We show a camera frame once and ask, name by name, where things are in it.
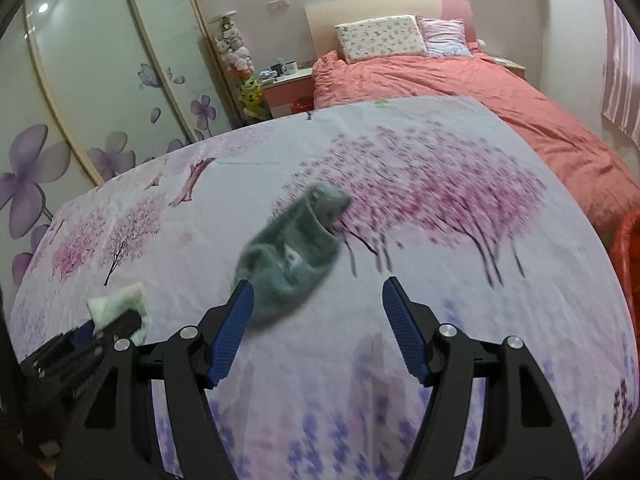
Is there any green sock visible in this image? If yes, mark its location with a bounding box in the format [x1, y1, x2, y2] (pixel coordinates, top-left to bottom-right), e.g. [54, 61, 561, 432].
[231, 183, 353, 331]

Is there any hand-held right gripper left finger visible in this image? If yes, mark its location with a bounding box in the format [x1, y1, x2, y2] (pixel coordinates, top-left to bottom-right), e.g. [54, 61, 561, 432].
[55, 280, 256, 480]

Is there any floral sliding door wardrobe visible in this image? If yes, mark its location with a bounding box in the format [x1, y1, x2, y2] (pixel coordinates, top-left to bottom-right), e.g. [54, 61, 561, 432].
[0, 0, 246, 291]

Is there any pink striped pillow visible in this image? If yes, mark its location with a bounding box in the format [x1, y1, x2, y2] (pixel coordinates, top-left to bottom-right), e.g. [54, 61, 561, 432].
[416, 17, 473, 57]

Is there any yellow green plush toy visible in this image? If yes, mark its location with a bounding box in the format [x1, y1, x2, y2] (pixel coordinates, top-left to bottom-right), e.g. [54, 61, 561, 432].
[240, 77, 268, 116]

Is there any light green cloth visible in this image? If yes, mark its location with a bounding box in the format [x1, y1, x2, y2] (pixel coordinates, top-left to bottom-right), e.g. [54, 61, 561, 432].
[86, 282, 150, 346]

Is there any floral tablecloth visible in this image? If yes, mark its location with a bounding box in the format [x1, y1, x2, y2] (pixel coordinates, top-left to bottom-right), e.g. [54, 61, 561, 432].
[10, 95, 638, 480]

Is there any stack of plush toys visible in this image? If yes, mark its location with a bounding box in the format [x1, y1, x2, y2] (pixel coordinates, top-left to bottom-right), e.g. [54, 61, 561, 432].
[215, 17, 256, 78]

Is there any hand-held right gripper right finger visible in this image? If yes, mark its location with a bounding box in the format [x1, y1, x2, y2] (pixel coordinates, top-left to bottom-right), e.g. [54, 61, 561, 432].
[381, 276, 583, 480]

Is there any beige nightstand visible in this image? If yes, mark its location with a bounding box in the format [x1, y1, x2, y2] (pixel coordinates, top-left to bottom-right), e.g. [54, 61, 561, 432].
[492, 56, 527, 80]

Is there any cream and pink headboard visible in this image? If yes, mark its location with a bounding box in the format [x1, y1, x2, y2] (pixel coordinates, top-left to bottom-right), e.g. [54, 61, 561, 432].
[305, 0, 476, 63]

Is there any pink striped curtain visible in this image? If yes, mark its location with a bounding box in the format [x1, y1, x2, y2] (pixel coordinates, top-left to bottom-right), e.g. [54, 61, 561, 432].
[600, 0, 640, 148]

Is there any pink duvet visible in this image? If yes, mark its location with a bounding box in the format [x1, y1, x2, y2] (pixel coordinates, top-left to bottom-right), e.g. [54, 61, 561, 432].
[312, 50, 640, 233]

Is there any red waste basket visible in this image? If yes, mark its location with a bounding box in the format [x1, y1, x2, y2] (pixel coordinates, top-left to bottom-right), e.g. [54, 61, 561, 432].
[611, 210, 640, 306]

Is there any white floral pillow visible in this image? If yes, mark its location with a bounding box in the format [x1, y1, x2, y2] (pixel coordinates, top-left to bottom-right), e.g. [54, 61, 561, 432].
[335, 15, 428, 63]

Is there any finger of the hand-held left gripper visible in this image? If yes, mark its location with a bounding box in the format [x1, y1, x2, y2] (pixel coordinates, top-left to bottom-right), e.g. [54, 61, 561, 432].
[72, 310, 143, 348]

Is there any pink nightstand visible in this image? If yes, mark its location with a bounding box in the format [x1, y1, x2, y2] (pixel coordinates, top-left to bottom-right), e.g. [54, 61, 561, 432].
[260, 69, 316, 121]

